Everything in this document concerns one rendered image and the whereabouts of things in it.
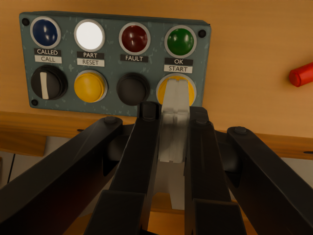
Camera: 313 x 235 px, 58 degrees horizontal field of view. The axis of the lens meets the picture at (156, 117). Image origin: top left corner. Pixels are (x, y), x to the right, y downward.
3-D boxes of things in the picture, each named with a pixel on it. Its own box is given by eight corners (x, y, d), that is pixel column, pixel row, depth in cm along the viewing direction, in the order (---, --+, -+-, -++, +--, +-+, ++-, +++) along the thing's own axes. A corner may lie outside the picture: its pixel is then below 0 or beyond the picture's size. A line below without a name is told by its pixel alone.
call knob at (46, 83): (66, 98, 24) (60, 103, 23) (37, 96, 24) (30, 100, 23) (64, 68, 23) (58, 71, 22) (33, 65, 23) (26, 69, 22)
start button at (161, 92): (192, 110, 23) (192, 115, 22) (157, 107, 24) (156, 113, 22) (195, 76, 22) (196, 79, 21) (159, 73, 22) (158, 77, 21)
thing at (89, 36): (104, 51, 22) (100, 43, 21) (77, 50, 22) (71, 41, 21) (107, 30, 23) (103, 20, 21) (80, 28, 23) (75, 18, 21)
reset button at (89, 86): (105, 100, 24) (102, 105, 23) (78, 98, 24) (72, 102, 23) (105, 72, 23) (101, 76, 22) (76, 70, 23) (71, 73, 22)
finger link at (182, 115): (175, 112, 14) (190, 113, 14) (177, 78, 21) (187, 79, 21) (171, 163, 15) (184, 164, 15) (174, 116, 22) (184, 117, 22)
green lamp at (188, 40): (193, 58, 22) (194, 50, 20) (165, 56, 22) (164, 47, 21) (194, 36, 22) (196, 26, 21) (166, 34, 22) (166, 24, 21)
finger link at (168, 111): (171, 163, 15) (157, 162, 16) (174, 116, 22) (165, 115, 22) (175, 112, 14) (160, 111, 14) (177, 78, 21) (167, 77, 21)
